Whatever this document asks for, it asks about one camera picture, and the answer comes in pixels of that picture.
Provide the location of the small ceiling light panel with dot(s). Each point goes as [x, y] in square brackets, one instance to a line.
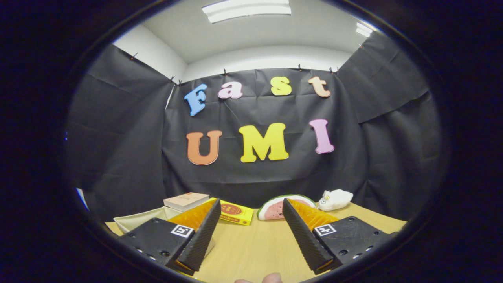
[364, 29]

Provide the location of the beige fabric storage box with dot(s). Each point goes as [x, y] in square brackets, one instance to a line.
[135, 220]

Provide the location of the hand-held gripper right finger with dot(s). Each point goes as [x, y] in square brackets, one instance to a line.
[304, 239]

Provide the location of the yellow book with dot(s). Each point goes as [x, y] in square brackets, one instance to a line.
[235, 212]

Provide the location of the watermelon slice plush toy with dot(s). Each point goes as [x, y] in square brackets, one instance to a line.
[271, 210]

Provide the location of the beige paperback book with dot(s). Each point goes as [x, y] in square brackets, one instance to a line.
[184, 198]

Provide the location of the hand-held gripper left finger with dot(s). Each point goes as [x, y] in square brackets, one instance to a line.
[198, 239]

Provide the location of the large ceiling light panel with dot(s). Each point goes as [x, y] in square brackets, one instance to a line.
[247, 10]

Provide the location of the white plush toy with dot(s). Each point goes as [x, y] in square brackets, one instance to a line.
[338, 198]

